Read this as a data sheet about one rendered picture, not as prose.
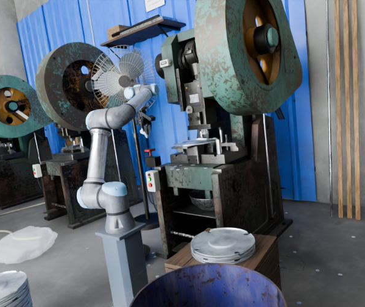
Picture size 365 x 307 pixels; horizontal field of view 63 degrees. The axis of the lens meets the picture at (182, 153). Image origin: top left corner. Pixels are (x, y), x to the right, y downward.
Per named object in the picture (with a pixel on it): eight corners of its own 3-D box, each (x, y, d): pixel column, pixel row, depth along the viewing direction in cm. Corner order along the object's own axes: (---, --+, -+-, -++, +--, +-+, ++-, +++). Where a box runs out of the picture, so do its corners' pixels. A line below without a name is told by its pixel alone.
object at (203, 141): (191, 139, 216) (191, 139, 216) (225, 138, 197) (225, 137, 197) (164, 146, 194) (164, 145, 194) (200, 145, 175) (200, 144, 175)
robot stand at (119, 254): (133, 325, 145) (119, 237, 139) (108, 313, 156) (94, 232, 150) (158, 303, 159) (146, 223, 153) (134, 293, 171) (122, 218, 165)
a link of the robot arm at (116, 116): (122, 110, 151) (156, 78, 189) (103, 113, 155) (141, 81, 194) (130, 131, 156) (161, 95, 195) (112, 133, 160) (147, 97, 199)
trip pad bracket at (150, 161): (158, 184, 206) (154, 156, 203) (148, 183, 212) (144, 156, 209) (164, 181, 210) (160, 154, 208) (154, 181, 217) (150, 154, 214)
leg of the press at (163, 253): (167, 260, 205) (149, 130, 193) (155, 256, 213) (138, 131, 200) (234, 214, 275) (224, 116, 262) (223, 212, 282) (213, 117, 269)
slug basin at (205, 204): (221, 216, 188) (219, 201, 186) (180, 210, 210) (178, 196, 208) (247, 200, 213) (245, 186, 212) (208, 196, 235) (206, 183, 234)
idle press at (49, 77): (73, 238, 266) (36, 35, 241) (29, 221, 332) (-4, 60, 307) (185, 190, 377) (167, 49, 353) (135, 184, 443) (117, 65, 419)
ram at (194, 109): (202, 125, 189) (197, 77, 185) (184, 127, 199) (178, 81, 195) (217, 122, 202) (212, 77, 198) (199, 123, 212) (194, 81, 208)
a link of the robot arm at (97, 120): (97, 208, 145) (108, 103, 158) (72, 208, 150) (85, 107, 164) (111, 209, 156) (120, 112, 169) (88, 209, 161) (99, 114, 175)
